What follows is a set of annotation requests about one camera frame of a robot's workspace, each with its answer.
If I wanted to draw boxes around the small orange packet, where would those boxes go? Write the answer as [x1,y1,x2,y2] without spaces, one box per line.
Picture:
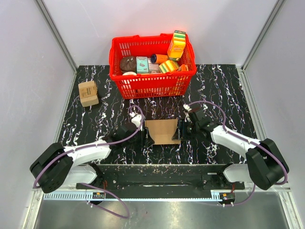
[177,64,189,72]

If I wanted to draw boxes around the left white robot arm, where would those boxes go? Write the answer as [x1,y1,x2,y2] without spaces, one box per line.
[30,123,155,194]

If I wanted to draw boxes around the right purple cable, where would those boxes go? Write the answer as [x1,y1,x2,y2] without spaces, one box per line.
[188,100,289,207]

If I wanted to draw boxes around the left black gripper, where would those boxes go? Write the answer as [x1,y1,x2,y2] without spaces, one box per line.
[123,126,154,149]

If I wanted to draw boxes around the tall orange yellow carton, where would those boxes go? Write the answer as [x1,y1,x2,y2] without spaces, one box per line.
[167,30,186,61]

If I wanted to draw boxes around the small folded cardboard box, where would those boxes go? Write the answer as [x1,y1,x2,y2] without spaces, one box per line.
[78,81,99,107]

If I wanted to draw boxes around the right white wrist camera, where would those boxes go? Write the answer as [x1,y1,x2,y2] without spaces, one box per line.
[183,104,191,121]

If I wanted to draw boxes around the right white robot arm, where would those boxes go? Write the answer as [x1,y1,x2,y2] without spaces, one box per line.
[172,109,289,190]

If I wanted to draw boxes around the yellow green sponge pack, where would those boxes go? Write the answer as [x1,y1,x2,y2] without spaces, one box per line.
[159,60,179,73]

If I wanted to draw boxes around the red plastic shopping basket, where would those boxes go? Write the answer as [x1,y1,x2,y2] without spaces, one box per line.
[109,33,197,99]

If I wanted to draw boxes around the purple cable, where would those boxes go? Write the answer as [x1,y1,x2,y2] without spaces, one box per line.
[188,100,289,207]
[32,104,146,219]

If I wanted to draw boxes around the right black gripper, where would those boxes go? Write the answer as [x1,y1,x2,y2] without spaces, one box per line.
[172,119,199,141]

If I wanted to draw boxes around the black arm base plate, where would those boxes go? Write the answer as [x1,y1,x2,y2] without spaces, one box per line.
[88,164,245,190]

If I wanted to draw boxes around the pink white snack box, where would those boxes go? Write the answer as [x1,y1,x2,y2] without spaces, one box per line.
[148,58,160,73]

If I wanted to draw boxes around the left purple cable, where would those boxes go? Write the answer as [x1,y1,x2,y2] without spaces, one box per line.
[32,104,146,219]

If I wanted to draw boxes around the teal snack box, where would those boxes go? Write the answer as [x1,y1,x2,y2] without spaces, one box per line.
[136,56,149,74]

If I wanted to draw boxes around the brown round chocolate cake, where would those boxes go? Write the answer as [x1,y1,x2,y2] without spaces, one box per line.
[120,56,137,73]

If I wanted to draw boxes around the brown cardboard box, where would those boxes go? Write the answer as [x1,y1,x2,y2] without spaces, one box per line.
[145,119,181,145]

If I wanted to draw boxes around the orange blue can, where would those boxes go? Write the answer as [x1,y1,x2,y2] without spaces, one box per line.
[150,54,168,64]

